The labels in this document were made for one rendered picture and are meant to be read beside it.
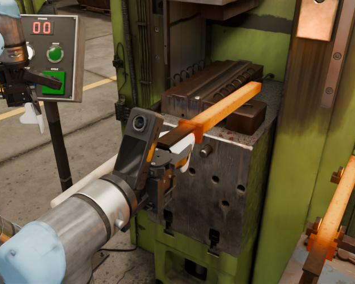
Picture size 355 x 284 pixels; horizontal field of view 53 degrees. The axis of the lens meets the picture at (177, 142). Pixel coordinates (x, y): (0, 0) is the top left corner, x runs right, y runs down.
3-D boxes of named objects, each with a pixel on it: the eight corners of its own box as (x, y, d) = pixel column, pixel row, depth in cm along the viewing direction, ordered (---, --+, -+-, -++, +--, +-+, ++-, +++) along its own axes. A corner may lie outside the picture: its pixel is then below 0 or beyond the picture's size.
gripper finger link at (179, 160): (175, 147, 61) (143, 169, 54) (175, 138, 60) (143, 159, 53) (199, 155, 58) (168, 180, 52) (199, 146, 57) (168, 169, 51)
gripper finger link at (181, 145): (190, 156, 66) (160, 179, 59) (191, 128, 63) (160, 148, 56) (204, 162, 64) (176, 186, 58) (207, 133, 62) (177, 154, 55)
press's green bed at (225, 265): (227, 337, 146) (237, 257, 122) (152, 295, 162) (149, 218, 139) (271, 248, 187) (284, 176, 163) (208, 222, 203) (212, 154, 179)
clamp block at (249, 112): (251, 136, 104) (254, 116, 101) (225, 129, 108) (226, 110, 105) (265, 120, 113) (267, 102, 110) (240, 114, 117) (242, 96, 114)
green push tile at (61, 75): (63, 94, 115) (64, 71, 115) (41, 93, 116) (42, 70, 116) (65, 95, 117) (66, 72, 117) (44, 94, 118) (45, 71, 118)
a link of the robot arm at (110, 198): (63, 185, 45) (113, 207, 41) (89, 168, 49) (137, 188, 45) (70, 230, 49) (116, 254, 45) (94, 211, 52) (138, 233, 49)
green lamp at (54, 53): (57, 62, 115) (55, 49, 113) (47, 60, 117) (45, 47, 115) (65, 60, 118) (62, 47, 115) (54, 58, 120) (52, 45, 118)
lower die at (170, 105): (214, 126, 110) (216, 101, 105) (160, 112, 119) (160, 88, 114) (261, 84, 141) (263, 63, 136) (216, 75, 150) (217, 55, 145)
